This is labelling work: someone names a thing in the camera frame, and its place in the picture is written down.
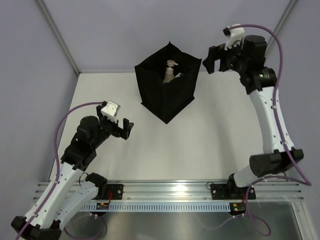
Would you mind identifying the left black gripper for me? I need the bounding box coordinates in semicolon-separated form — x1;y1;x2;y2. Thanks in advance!
91;106;134;150

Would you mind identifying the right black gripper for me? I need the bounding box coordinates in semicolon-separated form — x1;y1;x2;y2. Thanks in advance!
201;37;247;75

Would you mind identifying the beige pump bottle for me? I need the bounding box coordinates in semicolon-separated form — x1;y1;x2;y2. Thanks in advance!
163;60;179;84

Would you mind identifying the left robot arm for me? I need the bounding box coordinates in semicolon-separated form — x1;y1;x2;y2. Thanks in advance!
11;101;134;240

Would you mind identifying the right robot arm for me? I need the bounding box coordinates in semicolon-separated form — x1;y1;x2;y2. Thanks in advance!
202;35;304;199

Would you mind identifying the black canvas bag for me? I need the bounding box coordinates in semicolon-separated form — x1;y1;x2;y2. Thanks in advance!
134;43;202;124

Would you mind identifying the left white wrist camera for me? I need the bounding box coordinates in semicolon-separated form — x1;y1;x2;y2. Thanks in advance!
100;100;121;123

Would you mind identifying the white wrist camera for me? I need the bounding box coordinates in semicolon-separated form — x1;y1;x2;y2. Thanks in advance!
100;100;121;123
222;24;245;51

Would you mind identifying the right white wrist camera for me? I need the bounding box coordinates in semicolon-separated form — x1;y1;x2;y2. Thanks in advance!
222;24;245;51

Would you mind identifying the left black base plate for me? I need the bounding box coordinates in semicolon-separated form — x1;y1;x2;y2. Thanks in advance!
96;183;124;200

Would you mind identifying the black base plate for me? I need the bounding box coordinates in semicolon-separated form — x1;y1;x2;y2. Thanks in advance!
96;183;124;200
210;183;257;200

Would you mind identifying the right aluminium corner post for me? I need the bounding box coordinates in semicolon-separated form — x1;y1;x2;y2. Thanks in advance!
273;0;300;38

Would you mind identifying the aluminium corner post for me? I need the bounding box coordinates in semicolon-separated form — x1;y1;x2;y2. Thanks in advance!
34;0;81;77
273;0;300;38

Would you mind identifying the aluminium front rail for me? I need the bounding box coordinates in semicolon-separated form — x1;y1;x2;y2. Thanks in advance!
32;180;305;202

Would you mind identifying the white slotted cable duct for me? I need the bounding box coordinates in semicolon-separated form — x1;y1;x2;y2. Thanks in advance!
79;201;231;213

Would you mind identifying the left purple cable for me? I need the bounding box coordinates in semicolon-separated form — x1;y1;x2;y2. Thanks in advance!
11;100;111;240

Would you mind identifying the left aluminium corner post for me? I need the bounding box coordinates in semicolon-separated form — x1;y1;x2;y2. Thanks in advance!
34;0;81;77

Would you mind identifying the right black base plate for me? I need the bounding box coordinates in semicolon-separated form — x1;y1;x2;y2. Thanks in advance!
210;183;257;200

